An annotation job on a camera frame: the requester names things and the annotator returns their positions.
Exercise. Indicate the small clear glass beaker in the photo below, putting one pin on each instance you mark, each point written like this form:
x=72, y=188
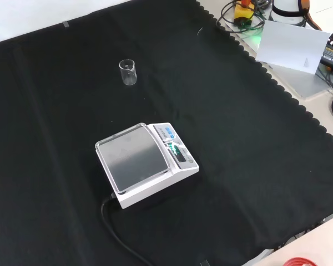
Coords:
x=128, y=72

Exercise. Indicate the white electronic balance steel pan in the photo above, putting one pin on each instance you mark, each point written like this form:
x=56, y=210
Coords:
x=144, y=163

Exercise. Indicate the black bench cloth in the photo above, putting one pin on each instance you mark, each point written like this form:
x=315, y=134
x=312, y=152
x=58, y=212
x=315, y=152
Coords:
x=238, y=138

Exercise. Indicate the grey tape strip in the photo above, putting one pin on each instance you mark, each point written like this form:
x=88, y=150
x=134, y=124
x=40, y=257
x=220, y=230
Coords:
x=204, y=263
x=66, y=24

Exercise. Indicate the yellow stop button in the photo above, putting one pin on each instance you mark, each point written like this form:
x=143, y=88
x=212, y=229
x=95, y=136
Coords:
x=243, y=12

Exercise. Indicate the pale white board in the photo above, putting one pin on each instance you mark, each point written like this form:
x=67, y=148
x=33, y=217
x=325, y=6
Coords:
x=290, y=45

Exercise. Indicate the red round object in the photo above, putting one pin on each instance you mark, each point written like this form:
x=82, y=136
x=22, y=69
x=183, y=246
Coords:
x=301, y=262

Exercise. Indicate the grey metal base plate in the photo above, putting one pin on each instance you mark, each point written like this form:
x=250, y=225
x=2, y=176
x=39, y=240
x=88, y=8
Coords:
x=302, y=81

